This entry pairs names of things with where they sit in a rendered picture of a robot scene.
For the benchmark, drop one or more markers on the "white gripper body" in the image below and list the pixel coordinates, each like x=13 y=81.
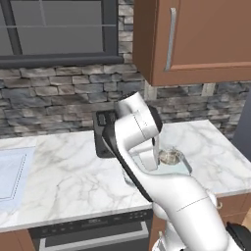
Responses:
x=150 y=159

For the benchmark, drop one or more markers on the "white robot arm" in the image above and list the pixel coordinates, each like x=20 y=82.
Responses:
x=183 y=199

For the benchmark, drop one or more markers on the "pale glass tray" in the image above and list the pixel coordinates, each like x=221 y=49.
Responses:
x=178 y=168

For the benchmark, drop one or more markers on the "dark grey fridge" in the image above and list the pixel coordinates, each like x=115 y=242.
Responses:
x=243 y=127

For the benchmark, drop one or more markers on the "pale sink basin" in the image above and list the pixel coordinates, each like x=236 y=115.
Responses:
x=11 y=176

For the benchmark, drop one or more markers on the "brown lumpy garlic bulb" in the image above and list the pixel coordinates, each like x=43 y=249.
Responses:
x=168 y=156

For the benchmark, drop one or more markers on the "black toaster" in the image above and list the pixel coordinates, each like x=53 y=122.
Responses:
x=102 y=130

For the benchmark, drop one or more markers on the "black dishwasher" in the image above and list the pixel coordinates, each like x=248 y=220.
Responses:
x=91 y=233

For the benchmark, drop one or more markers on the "brown drawer front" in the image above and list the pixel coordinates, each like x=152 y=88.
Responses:
x=233 y=206

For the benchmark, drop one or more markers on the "dark framed window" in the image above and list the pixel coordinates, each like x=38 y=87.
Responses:
x=59 y=31

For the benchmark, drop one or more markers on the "brown base cupboard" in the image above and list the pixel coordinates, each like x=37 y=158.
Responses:
x=14 y=241

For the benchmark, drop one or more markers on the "brown wall cupboard door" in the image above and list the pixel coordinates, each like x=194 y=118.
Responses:
x=209 y=36

